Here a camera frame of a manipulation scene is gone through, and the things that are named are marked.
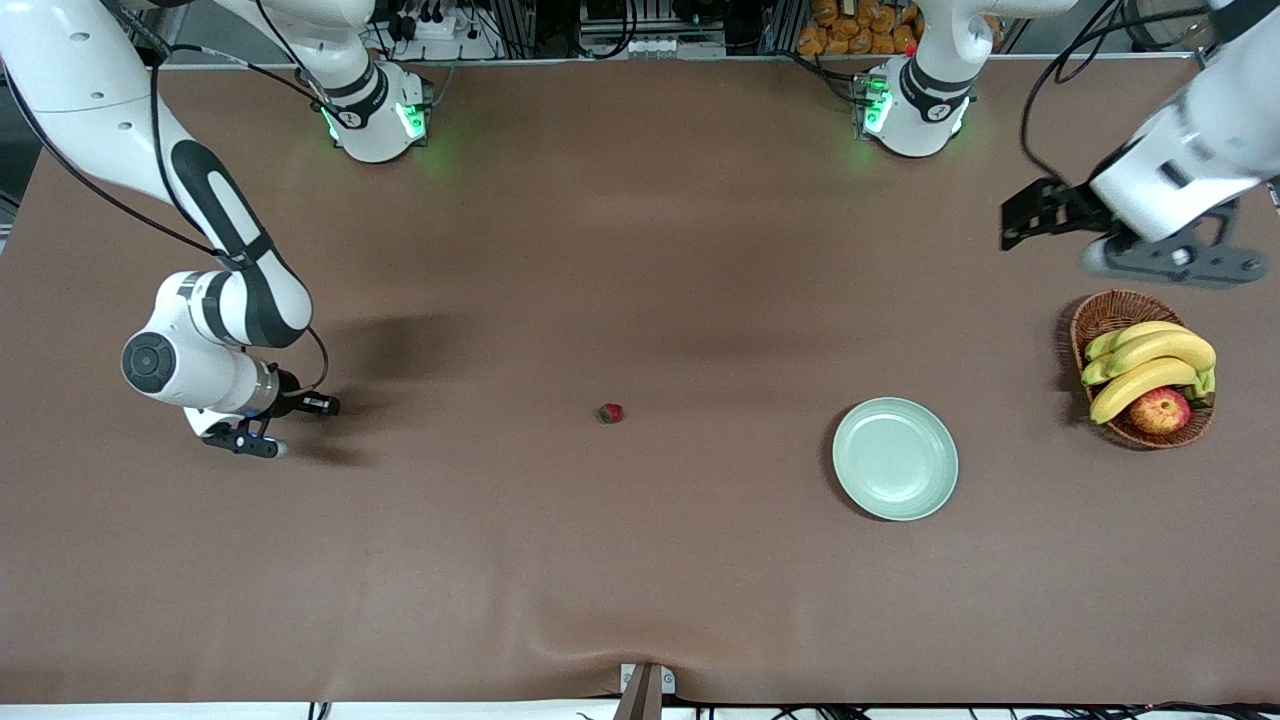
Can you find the mint green plate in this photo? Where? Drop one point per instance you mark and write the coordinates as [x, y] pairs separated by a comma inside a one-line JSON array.
[[895, 460]]

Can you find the red toy strawberry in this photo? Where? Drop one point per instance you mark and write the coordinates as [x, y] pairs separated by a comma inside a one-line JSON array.
[[611, 413]]

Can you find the pile of orange items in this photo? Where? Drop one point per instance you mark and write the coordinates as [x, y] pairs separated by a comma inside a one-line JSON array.
[[850, 30]]

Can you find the brown table cover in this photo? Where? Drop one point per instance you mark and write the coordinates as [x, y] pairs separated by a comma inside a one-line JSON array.
[[500, 560]]

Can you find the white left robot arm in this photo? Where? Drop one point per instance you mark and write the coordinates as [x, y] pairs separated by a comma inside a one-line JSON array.
[[1200, 140]]

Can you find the grey table edge bracket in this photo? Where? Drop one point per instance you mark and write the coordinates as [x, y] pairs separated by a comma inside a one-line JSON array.
[[640, 695]]

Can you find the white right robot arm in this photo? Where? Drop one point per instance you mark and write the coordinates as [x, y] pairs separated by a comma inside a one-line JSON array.
[[80, 90]]

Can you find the red yellow apple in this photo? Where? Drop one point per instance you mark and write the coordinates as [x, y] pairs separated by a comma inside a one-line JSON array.
[[1160, 412]]

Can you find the white power strip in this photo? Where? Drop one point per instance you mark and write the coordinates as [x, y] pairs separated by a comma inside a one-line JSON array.
[[440, 28]]

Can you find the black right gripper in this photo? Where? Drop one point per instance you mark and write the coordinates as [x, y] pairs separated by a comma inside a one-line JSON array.
[[288, 387]]

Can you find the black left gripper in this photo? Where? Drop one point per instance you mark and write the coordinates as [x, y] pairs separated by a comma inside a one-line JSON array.
[[1072, 208]]

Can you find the brown wicker basket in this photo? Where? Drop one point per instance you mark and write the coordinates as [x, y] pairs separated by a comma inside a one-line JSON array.
[[1110, 310]]

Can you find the yellow banana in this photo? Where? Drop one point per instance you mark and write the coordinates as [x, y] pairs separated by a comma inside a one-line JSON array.
[[1140, 385], [1150, 330], [1093, 372], [1098, 346], [1165, 350]]

